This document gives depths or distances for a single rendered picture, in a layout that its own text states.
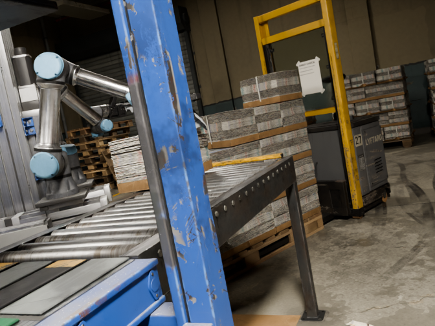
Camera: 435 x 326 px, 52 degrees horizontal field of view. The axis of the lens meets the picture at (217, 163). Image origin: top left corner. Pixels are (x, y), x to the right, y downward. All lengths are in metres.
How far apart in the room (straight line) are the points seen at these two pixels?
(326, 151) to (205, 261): 3.32
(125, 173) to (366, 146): 2.59
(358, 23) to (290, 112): 5.97
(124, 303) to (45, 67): 1.36
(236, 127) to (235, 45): 7.00
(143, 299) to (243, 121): 2.30
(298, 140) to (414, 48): 6.00
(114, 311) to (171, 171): 0.27
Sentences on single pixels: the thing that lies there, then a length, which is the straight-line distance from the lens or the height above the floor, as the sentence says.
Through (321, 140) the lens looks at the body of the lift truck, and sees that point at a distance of 4.07.
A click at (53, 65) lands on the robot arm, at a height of 1.39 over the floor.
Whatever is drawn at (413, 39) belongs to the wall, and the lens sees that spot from 9.31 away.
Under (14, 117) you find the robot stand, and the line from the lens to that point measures 2.40.
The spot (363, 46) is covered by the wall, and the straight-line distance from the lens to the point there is 9.26.
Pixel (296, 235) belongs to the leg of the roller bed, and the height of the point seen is 0.42.
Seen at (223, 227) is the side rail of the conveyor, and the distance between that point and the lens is 1.36.
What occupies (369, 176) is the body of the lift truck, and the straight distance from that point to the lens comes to 4.12.
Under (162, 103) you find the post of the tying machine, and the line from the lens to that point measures 0.77.
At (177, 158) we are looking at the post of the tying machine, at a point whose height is 1.00.
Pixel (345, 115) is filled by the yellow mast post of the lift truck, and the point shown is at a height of 0.86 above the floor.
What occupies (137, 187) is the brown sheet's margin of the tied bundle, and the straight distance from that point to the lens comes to 1.93.
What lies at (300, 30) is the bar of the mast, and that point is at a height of 1.62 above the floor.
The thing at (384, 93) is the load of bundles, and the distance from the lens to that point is 7.69.
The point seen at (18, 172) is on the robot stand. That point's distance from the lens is 2.40.
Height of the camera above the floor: 1.06
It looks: 6 degrees down
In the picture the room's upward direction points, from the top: 11 degrees counter-clockwise
